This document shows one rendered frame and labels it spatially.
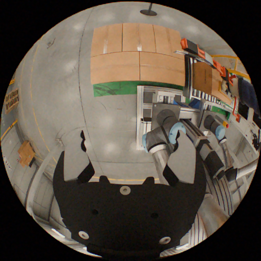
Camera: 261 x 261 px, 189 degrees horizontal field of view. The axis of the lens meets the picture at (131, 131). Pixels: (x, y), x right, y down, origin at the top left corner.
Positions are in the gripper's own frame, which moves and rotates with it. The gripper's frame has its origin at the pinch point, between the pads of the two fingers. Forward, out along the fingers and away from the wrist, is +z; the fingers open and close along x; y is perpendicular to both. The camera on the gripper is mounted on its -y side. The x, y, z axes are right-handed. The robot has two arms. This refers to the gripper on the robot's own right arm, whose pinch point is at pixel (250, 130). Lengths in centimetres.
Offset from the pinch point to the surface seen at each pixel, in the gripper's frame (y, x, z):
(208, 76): -29, -18, 64
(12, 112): -91, -984, 125
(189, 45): -31, -73, 25
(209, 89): -14, -19, 60
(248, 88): -28.8, -20.7, 6.7
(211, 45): -124, 46, 95
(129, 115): 57, -107, 152
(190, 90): -5, -25, 92
